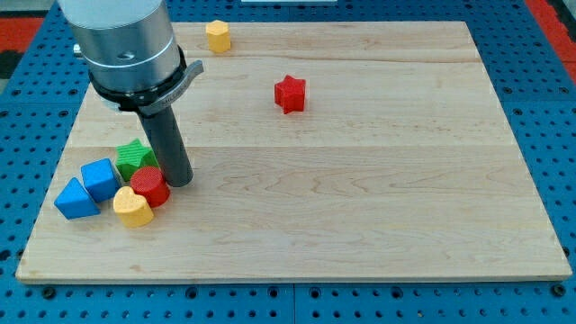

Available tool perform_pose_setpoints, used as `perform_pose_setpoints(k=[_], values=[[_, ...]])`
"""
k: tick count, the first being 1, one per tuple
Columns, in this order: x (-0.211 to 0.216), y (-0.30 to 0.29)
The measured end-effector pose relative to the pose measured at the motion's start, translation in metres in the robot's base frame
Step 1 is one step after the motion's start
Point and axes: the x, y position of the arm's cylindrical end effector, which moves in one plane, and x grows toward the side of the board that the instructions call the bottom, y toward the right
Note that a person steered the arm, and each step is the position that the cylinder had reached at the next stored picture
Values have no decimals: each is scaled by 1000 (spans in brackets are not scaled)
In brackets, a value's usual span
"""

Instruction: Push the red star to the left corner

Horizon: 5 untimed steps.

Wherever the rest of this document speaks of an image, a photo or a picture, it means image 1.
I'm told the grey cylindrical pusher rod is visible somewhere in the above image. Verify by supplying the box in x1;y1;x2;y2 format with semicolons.
137;106;194;187

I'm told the black clamp flange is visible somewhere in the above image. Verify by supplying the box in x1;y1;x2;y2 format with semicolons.
89;48;204;116

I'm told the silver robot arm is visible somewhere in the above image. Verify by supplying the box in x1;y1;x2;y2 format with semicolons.
58;0;203;187

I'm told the green star block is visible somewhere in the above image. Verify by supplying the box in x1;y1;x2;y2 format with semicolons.
115;139;158;182

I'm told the red star block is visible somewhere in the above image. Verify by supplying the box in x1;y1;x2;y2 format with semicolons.
274;75;306;114

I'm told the red cylinder block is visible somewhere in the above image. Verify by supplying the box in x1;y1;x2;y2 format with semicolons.
130;166;170;208

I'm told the blue cube block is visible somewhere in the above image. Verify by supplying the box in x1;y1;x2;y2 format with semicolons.
80;158;121;203

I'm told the yellow heart block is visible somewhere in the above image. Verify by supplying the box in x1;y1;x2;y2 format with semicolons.
112;186;154;228

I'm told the yellow hexagon block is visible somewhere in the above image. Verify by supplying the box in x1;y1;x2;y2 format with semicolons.
205;20;231;53

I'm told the blue triangle block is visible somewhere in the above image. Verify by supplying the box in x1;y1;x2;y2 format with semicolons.
54;177;100;220

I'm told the wooden board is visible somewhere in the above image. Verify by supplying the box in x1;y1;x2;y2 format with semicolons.
15;21;572;284

